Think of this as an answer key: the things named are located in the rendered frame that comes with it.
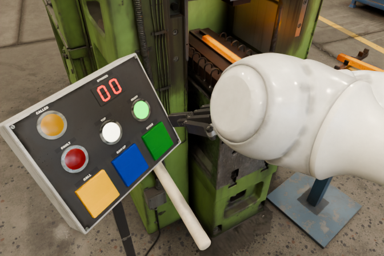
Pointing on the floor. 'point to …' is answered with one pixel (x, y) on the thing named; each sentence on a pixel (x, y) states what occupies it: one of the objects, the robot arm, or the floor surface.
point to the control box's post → (118, 212)
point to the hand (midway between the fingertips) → (182, 119)
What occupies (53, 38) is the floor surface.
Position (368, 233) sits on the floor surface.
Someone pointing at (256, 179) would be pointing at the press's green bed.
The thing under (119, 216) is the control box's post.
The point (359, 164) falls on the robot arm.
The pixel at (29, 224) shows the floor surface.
